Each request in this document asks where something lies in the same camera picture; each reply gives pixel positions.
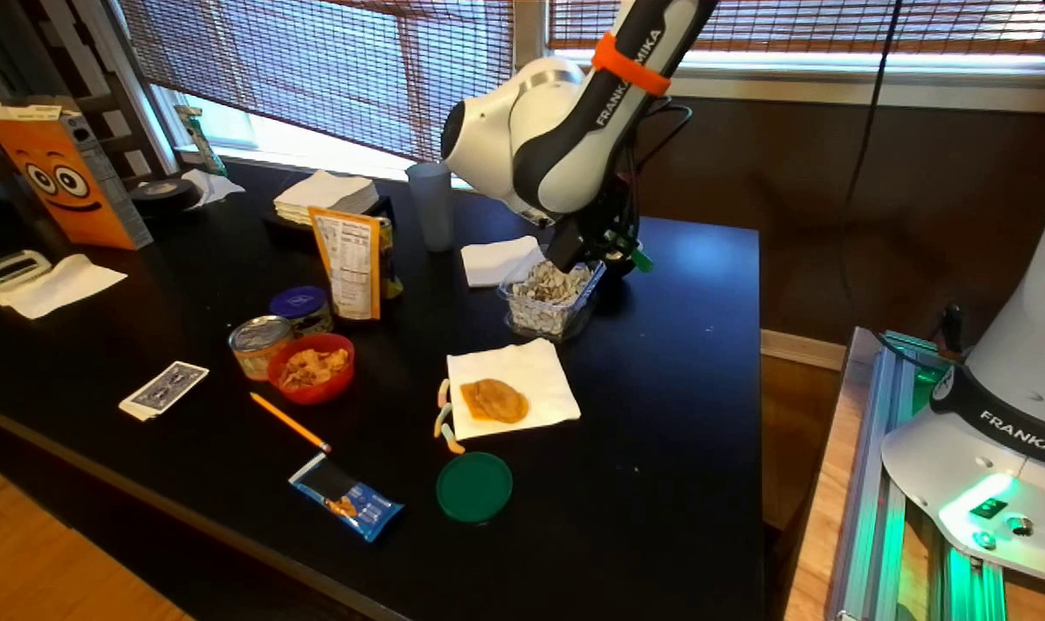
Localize stack of white napkins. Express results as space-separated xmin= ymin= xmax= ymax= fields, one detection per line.
xmin=273 ymin=169 xmax=380 ymax=226

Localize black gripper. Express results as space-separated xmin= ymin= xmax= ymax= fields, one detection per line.
xmin=543 ymin=205 xmax=637 ymax=275

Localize folded white napkin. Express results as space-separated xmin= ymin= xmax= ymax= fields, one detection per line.
xmin=462 ymin=236 xmax=540 ymax=285

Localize blue snack bar wrapper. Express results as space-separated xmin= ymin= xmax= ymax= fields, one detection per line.
xmin=289 ymin=452 xmax=401 ymax=542

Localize white napkin under cookie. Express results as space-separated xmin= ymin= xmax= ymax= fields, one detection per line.
xmin=445 ymin=339 xmax=582 ymax=441

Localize bamboo window blind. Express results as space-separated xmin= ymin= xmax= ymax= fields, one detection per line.
xmin=116 ymin=0 xmax=515 ymax=161

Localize red bowl with food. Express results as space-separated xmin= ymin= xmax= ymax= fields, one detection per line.
xmin=270 ymin=334 xmax=354 ymax=406

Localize translucent plastic cup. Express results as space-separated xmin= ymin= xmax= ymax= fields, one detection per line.
xmin=408 ymin=161 xmax=455 ymax=253

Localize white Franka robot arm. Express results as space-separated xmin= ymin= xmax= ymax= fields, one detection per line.
xmin=440 ymin=0 xmax=1045 ymax=581

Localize blue lidded jar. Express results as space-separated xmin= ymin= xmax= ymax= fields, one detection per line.
xmin=270 ymin=285 xmax=331 ymax=339

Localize green round lid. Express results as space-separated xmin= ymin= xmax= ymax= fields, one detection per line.
xmin=433 ymin=452 xmax=515 ymax=526

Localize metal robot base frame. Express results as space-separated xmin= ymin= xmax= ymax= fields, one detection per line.
xmin=823 ymin=329 xmax=1010 ymax=621

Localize orange pencil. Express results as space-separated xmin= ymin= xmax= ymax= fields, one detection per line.
xmin=247 ymin=393 xmax=331 ymax=452

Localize white paper sheet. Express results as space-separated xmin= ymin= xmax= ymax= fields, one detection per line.
xmin=0 ymin=255 xmax=123 ymax=320

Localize small glass jar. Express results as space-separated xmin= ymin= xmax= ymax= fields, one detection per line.
xmin=226 ymin=314 xmax=289 ymax=384

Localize orange cartoon face box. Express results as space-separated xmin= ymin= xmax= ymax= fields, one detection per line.
xmin=0 ymin=104 xmax=150 ymax=253

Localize green plastic spoon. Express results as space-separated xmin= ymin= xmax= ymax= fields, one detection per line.
xmin=632 ymin=249 xmax=653 ymax=273

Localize dark round dish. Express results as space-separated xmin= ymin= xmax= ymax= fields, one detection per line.
xmin=131 ymin=175 xmax=200 ymax=213

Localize clear plastic bowl of popcorn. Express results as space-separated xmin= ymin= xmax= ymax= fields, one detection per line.
xmin=503 ymin=264 xmax=604 ymax=342

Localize round brown cookie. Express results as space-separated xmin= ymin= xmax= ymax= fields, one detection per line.
xmin=459 ymin=379 xmax=531 ymax=426

